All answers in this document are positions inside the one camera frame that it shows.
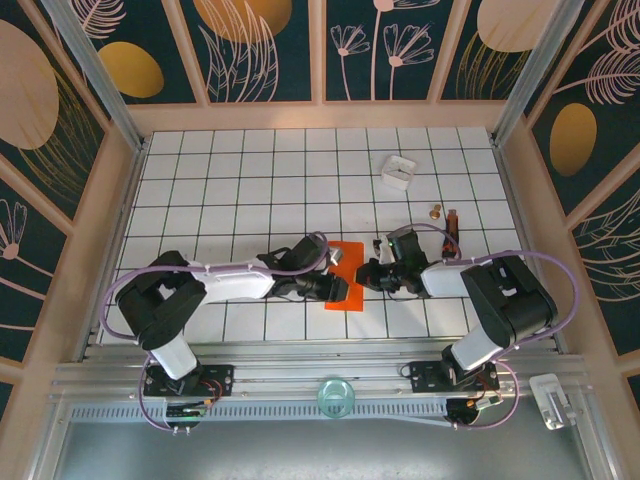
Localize white square container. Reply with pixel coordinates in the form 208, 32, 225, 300
379, 154, 417, 192

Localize clear green glass cup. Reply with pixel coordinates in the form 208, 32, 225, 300
317, 377, 356, 420

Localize clear acrylic holder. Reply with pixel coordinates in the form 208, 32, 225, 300
529, 372, 581, 432

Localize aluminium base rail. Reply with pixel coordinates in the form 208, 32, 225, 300
49, 339, 591, 401

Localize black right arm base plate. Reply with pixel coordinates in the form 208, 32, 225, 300
408, 360, 501, 396

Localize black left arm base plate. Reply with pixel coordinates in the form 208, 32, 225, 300
143, 363, 236, 399

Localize grey slotted cable duct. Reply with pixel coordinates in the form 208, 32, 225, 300
69, 399, 451, 422

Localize aluminium table side rail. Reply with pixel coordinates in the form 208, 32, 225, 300
74, 144, 149, 361
492, 142, 571, 354

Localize black controller board with wires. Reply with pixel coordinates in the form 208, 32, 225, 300
446, 397, 504, 429
164, 399, 211, 434

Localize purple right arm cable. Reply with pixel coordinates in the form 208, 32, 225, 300
387, 223, 582, 432

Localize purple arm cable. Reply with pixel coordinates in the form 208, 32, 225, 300
387, 223, 582, 432
101, 230, 332, 434

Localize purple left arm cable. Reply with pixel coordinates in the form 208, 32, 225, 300
101, 230, 332, 434

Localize aluminium frame post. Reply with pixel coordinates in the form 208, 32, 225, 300
39, 0, 149, 154
492, 0, 601, 146

